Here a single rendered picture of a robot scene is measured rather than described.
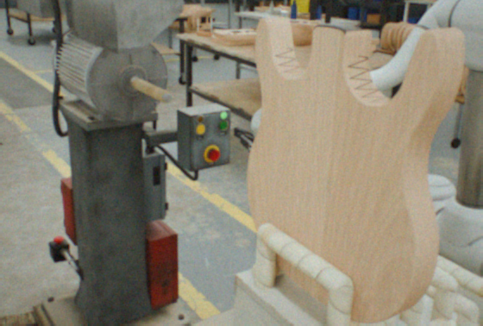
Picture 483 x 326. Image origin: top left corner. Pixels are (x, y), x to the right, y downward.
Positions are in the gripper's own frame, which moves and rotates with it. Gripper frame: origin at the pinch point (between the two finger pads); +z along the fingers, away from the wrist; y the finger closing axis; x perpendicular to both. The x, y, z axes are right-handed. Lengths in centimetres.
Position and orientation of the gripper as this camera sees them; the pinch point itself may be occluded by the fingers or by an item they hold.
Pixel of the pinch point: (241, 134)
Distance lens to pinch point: 173.1
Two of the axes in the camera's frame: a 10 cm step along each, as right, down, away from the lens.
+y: 8.2, -1.7, 5.4
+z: -5.7, -2.9, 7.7
